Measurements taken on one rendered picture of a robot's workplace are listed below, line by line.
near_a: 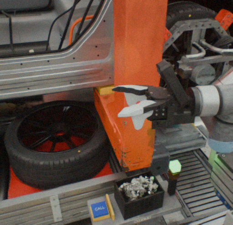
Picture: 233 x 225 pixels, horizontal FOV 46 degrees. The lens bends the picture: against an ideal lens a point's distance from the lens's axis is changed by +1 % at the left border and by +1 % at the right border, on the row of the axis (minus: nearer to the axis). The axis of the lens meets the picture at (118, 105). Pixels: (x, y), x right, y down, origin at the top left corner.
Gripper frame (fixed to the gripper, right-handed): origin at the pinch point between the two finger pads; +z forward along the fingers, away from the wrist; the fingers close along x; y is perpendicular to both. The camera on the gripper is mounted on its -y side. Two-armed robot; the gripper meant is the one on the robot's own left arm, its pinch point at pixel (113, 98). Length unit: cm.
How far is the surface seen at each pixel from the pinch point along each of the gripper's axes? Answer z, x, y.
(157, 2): -19.4, 42.2, -17.2
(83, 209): 15, 59, 96
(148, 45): -17.0, 43.9, -1.8
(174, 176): -31, 39, 59
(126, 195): -7, 35, 65
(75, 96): 26, 223, 94
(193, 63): -49, 77, 17
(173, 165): -29, 39, 53
